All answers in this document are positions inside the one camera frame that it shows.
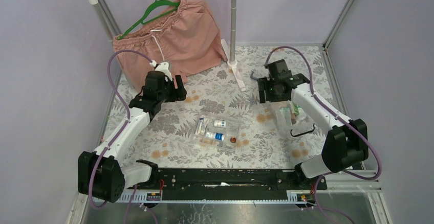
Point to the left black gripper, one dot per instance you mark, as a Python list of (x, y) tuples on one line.
[(175, 89)]

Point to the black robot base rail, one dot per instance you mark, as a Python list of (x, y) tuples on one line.
[(191, 184)]

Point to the metal clothes rack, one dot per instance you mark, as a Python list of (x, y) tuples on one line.
[(111, 28)]

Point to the clear compartment organizer tray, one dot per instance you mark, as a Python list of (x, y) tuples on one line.
[(216, 131)]

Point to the blue white medicine bottle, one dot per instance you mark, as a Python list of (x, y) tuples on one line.
[(215, 136)]

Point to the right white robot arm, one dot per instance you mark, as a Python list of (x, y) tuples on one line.
[(345, 142)]

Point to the clear box lid black handle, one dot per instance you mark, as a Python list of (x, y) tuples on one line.
[(252, 76)]

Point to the clear plastic kit box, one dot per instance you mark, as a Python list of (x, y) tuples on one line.
[(288, 125)]

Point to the floral table mat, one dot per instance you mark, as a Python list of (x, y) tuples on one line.
[(261, 144)]

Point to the small white vial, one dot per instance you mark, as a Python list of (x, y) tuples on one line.
[(220, 123)]

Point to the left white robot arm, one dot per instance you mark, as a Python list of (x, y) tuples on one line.
[(100, 174)]

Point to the pink fabric shorts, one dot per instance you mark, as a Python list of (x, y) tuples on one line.
[(189, 39)]

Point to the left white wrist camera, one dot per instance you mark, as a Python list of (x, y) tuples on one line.
[(162, 67)]

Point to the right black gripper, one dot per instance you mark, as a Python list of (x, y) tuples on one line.
[(263, 84)]

